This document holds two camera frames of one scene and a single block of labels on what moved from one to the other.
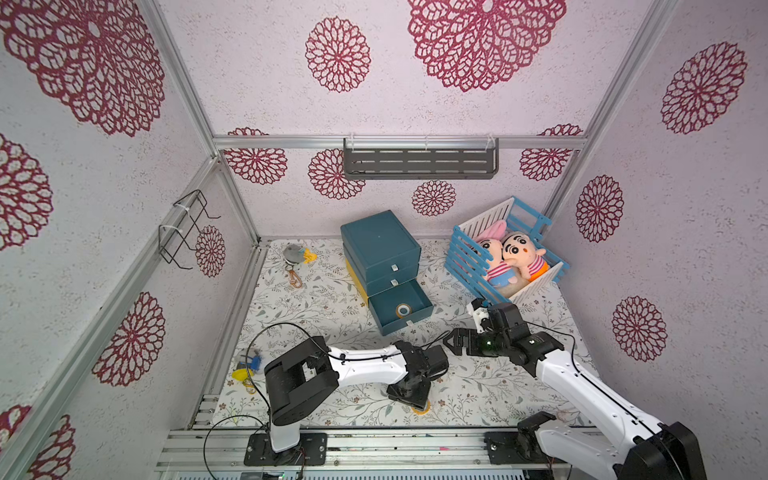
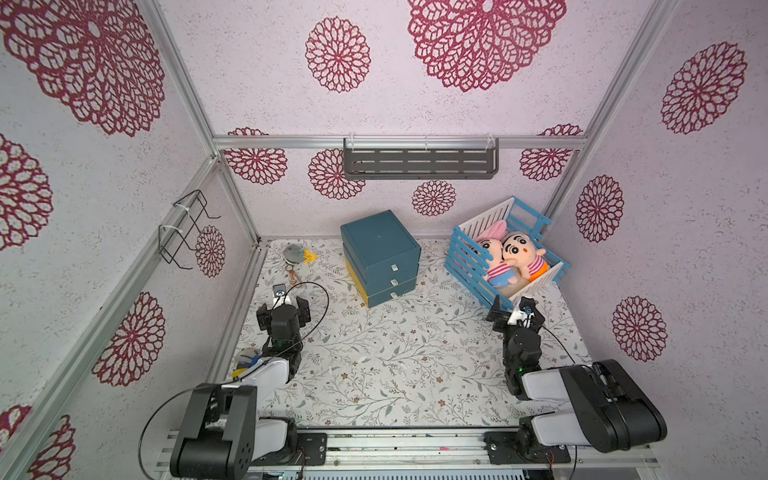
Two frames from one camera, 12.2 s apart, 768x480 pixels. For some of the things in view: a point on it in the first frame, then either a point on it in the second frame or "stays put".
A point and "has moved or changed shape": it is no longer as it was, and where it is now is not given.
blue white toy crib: (502, 253) stays put
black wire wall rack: (190, 208) stays put
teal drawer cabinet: (383, 258) has moved or changed shape
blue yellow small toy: (246, 370) stays put
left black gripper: (421, 402) to (264, 319)
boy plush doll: (518, 251) stays put
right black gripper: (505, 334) to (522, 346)
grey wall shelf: (420, 158) stays put
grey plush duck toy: (295, 254) stays put
